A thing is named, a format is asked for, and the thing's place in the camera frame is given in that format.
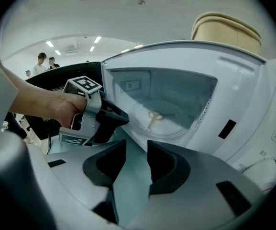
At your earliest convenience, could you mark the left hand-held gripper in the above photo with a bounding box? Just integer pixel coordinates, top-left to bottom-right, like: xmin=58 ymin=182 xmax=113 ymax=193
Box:
xmin=58 ymin=75 xmax=130 ymax=146

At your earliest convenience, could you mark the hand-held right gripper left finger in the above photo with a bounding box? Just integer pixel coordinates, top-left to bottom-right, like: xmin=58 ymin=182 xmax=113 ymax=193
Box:
xmin=82 ymin=139 xmax=127 ymax=225

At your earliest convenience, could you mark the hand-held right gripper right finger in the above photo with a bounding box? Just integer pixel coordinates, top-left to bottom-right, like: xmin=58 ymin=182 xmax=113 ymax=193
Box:
xmin=146 ymin=139 xmax=191 ymax=198

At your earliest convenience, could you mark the glass turntable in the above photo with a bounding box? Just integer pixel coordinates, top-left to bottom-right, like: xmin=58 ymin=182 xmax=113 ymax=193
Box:
xmin=133 ymin=102 xmax=191 ymax=142

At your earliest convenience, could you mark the person's left forearm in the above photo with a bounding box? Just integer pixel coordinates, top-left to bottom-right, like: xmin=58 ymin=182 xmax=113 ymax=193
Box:
xmin=0 ymin=60 xmax=57 ymax=121

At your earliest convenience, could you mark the person's left hand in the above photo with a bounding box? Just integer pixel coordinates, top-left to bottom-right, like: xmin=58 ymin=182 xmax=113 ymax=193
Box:
xmin=51 ymin=92 xmax=88 ymax=129

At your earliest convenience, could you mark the ceiling air conditioner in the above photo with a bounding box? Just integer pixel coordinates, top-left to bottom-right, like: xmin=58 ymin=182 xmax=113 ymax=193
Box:
xmin=64 ymin=45 xmax=77 ymax=56

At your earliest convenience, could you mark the group of ceiling light panels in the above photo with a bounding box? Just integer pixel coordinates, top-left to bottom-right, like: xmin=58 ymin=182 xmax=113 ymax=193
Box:
xmin=45 ymin=35 xmax=144 ymax=56

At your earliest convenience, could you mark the white microwave knob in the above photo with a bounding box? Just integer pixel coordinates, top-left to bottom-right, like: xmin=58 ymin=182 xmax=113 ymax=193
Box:
xmin=242 ymin=157 xmax=276 ymax=193

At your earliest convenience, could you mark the white microwave oven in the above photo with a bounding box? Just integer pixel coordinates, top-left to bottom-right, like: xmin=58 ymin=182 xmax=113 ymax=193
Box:
xmin=100 ymin=40 xmax=276 ymax=197

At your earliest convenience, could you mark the beige plastic container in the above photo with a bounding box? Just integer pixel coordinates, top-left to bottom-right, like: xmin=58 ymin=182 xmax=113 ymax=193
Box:
xmin=190 ymin=11 xmax=262 ymax=55

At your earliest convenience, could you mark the beige roller ring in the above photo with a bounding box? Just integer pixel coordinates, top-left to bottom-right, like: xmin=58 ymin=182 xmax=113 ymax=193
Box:
xmin=146 ymin=110 xmax=177 ymax=131

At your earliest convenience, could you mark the black cable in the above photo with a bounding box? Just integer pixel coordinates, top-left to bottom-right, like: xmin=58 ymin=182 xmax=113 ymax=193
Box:
xmin=46 ymin=132 xmax=53 ymax=154

